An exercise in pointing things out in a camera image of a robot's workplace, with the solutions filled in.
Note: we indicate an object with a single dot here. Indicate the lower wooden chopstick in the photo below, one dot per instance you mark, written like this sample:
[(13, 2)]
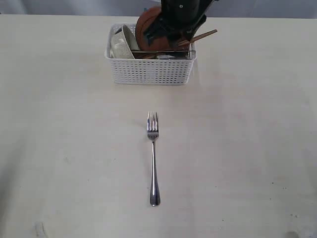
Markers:
[(203, 36)]

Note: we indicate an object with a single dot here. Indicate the silver table knife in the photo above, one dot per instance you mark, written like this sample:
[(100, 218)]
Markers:
[(161, 52)]

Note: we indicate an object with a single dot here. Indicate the silver metal fork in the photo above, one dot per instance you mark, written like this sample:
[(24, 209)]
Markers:
[(153, 134)]

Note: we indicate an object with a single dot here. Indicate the brown wooden plate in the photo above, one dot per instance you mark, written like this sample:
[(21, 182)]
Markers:
[(155, 30)]

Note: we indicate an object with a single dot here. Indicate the white perforated plastic basket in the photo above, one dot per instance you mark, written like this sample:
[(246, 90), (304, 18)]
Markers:
[(150, 71)]

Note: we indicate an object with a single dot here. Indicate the white speckled ceramic bowl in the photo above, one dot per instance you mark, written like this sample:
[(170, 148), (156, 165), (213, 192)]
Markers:
[(122, 43)]

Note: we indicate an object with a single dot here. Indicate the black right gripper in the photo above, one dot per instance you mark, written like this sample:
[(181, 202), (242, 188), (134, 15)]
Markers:
[(191, 14)]

